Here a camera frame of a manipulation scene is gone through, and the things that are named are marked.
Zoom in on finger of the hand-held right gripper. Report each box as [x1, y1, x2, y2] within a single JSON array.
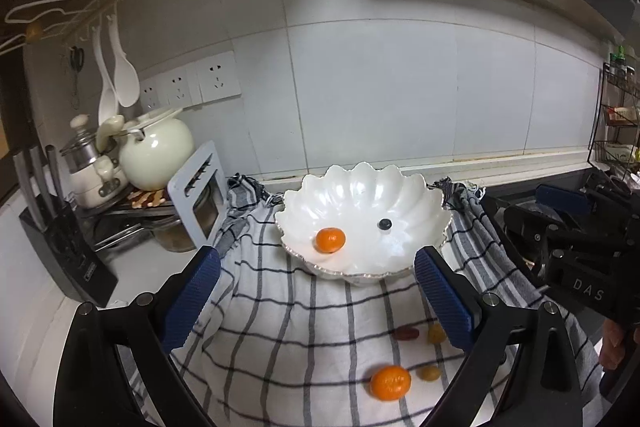
[[535, 174, 632, 228], [501, 204, 566, 268]]

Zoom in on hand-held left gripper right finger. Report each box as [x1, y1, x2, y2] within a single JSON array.
[[414, 245, 585, 427]]

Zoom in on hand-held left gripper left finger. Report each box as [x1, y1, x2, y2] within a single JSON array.
[[52, 245, 221, 427]]

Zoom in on orange mandarin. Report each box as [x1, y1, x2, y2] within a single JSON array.
[[315, 227, 347, 254], [370, 365, 412, 402]]

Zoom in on white scalloped bowl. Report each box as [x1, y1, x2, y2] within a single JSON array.
[[274, 162, 453, 285]]

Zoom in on person's right hand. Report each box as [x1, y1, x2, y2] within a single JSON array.
[[601, 319, 627, 374]]

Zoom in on grey striped fringed cloth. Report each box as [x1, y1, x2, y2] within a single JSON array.
[[220, 174, 618, 423]]

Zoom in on steel lidded container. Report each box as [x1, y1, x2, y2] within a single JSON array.
[[150, 184, 223, 254]]

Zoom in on white countertop shelf rack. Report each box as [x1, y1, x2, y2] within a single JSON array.
[[75, 139, 228, 253]]

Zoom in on brown striped trivet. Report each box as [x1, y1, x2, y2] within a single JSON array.
[[131, 188, 168, 209]]

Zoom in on white checked cloth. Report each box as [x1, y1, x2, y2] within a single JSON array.
[[125, 187, 508, 427]]

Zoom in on black knife block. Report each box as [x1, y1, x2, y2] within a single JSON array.
[[19, 202, 120, 308]]

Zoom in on cream small cooker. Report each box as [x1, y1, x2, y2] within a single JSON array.
[[67, 154, 130, 209]]

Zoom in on cream ceramic kettle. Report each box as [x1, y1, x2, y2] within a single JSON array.
[[97, 107, 196, 191]]

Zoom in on green capped bottle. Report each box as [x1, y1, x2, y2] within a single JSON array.
[[610, 46, 629, 75]]

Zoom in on steel pot with knob lid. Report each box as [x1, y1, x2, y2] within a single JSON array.
[[60, 114, 118, 172]]

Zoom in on white plastic spoon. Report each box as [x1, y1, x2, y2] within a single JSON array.
[[91, 24, 120, 125]]

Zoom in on white rice paddle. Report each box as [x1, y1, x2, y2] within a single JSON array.
[[107, 14, 141, 108]]

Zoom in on hanging black kitchen tool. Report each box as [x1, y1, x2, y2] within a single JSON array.
[[67, 46, 86, 110]]

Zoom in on black wire spice rack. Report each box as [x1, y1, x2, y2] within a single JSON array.
[[587, 62, 640, 170]]

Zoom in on grey handled knife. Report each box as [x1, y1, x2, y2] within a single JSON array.
[[45, 144, 66, 212], [12, 152, 36, 230], [29, 146, 51, 223]]

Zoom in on white wall socket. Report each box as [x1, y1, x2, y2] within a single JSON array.
[[159, 66, 203, 109], [137, 77, 163, 112], [197, 52, 242, 104]]

